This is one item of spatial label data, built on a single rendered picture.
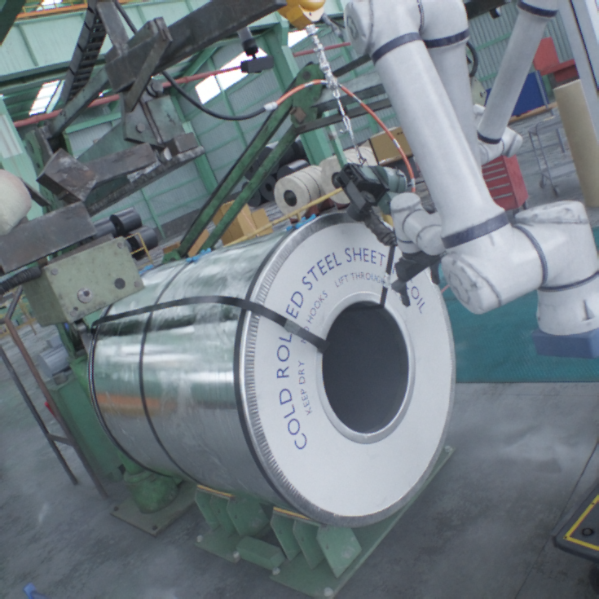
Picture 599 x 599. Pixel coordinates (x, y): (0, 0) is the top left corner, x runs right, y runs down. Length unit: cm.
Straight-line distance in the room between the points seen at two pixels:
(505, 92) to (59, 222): 135
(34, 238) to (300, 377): 106
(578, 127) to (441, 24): 516
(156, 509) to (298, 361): 193
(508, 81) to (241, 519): 218
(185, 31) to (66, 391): 322
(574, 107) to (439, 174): 524
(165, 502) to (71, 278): 257
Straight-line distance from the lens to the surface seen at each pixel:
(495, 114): 193
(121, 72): 137
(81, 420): 419
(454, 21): 140
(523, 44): 185
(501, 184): 697
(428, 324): 248
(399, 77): 128
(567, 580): 219
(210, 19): 120
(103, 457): 428
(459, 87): 145
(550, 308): 139
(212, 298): 187
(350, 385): 256
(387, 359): 243
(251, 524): 289
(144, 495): 356
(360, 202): 199
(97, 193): 176
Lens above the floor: 158
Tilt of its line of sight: 14 degrees down
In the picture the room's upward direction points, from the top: 23 degrees counter-clockwise
